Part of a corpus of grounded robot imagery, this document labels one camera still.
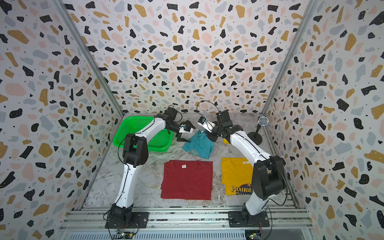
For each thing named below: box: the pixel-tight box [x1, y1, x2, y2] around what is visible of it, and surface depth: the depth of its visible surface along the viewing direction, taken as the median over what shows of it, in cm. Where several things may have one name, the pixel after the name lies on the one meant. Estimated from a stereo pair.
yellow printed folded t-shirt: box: [221, 157, 254, 195], surface depth 91 cm
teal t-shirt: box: [182, 130, 215, 159], surface depth 94 cm
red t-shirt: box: [160, 160, 213, 200], surface depth 88 cm
